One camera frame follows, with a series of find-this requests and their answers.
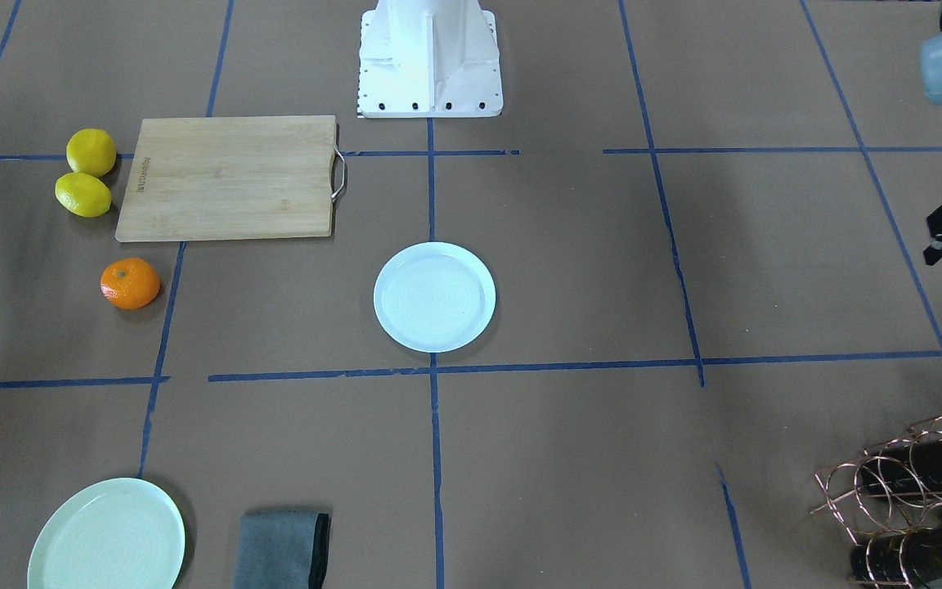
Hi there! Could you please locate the brown glass bottle front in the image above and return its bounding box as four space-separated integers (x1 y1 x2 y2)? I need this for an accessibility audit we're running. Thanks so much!
850 527 942 588

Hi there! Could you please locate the light blue plate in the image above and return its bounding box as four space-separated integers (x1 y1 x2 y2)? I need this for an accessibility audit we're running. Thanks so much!
371 241 497 353

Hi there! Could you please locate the pale green plate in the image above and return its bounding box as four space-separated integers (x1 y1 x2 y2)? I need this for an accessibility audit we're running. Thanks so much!
26 478 186 588

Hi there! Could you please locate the brown glass bottle middle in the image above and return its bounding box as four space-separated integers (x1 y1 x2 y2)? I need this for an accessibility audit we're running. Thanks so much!
859 439 942 496

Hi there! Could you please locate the bamboo cutting board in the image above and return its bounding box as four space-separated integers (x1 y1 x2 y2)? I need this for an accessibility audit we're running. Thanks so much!
115 115 347 243

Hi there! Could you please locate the brown glass bottle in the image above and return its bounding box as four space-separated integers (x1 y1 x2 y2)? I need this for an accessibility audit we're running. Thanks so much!
859 439 942 496
850 527 942 588

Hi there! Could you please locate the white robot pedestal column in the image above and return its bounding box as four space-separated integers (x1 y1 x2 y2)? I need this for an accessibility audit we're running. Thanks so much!
357 1 505 119

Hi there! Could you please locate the orange mandarin fruit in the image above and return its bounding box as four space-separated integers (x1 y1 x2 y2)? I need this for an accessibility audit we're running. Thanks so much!
100 258 161 310

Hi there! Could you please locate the copper wire bottle rack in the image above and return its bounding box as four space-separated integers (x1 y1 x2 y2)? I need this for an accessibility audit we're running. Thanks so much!
814 415 942 588

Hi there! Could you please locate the yellow lemon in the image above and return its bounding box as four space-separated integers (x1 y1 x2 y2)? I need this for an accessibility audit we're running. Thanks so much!
65 128 119 178
55 172 113 218

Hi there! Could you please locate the dark grey folded cloth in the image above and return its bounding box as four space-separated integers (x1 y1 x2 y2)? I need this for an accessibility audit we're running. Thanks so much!
231 510 332 588

